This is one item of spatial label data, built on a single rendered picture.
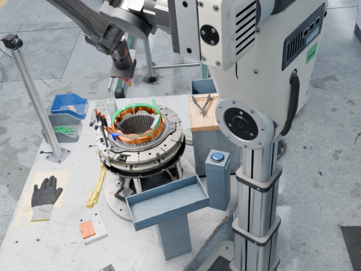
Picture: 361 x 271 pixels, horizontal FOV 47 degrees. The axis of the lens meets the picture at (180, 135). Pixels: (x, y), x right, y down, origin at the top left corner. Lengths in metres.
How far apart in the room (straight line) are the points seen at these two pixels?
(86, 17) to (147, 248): 0.86
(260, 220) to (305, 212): 1.34
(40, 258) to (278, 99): 1.10
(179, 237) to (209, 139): 0.40
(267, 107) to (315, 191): 1.87
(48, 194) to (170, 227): 0.64
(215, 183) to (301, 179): 1.35
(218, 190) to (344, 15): 3.39
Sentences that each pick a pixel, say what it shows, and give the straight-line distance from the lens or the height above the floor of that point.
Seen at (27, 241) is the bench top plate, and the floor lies 0.78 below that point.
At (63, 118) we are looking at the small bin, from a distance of 2.13.
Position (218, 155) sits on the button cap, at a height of 1.04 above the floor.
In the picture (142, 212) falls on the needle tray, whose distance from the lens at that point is 1.36.
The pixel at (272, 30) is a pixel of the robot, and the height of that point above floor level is 1.71.
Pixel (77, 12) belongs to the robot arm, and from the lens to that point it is 1.10.
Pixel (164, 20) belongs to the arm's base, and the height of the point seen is 1.78.
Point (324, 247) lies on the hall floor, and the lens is 2.53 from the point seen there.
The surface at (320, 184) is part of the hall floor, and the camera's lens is 2.81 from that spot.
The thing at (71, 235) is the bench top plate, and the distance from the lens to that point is 1.69.
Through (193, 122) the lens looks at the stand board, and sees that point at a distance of 1.58.
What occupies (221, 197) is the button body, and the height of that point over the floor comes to 0.86.
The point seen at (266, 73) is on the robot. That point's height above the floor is 1.62.
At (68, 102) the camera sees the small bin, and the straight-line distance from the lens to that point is 2.28.
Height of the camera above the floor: 2.09
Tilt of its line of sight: 42 degrees down
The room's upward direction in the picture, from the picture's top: 7 degrees counter-clockwise
